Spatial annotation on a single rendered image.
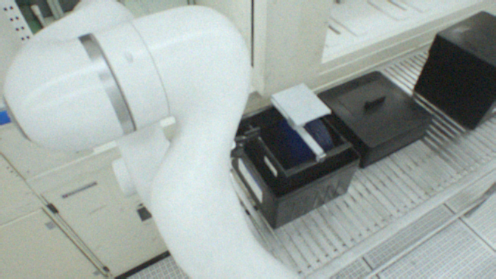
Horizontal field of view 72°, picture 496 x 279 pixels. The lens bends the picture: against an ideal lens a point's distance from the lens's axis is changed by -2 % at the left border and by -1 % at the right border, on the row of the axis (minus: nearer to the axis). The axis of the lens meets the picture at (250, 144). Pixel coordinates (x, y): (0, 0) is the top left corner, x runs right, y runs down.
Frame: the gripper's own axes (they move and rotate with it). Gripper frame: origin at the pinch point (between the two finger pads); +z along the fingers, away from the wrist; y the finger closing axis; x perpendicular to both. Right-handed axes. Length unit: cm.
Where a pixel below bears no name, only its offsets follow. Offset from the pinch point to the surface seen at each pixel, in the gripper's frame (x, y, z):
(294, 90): 2.1, -4.3, 16.1
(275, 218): -23.6, 13.9, 1.1
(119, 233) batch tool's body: -67, -28, -43
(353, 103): -20, -9, 46
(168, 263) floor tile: -106, -25, -31
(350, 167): -15.1, 14.1, 24.5
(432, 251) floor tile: -106, 33, 88
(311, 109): 2.1, 3.6, 15.9
